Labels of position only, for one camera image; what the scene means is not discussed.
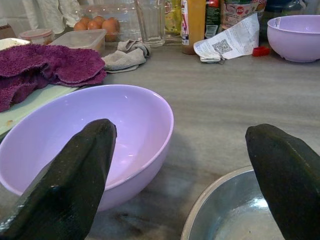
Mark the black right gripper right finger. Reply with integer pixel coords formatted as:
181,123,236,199
244,123,320,240

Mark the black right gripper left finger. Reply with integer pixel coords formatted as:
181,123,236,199
0,118,118,240

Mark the lilac plastic bowl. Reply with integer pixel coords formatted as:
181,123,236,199
266,14,320,64
0,84,175,213

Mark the stainless steel bowl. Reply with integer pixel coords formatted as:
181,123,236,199
180,164,286,240

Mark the green rimmed cutting board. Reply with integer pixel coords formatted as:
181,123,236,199
0,83,81,144

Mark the purple terry towel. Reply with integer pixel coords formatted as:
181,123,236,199
0,43,108,114

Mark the small red plastic object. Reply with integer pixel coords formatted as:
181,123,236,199
252,45,272,57

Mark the grey crumpled cloth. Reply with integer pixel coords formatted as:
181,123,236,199
100,39,153,74

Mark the flat grey phone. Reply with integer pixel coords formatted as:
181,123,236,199
199,55,226,65

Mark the clear lidded plastic container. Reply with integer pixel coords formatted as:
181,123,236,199
49,28,108,57

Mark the white plastic cutlery tray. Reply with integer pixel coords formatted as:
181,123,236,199
0,37,31,51

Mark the small jar with red lid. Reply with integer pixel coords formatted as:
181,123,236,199
18,27,56,46

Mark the white paper receipt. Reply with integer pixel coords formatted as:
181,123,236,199
193,12,261,61

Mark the brown egg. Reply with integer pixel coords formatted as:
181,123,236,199
100,17,121,43
92,15,106,26
87,20,101,31
73,21,89,32

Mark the white hanging towel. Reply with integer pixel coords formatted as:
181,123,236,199
21,0,84,35

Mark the food packet with red logo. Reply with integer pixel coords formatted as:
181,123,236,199
220,0,268,31

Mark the clear plastic egg carton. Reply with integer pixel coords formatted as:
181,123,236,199
79,3,141,43

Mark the green food packet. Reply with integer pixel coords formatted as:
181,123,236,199
204,0,223,40

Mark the tall clear drinking glass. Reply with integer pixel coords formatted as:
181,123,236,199
134,0,167,49

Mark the orange sauce bottle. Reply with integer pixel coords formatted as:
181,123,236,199
180,0,207,56

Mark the yellow food packet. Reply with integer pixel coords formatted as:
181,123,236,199
164,0,183,36

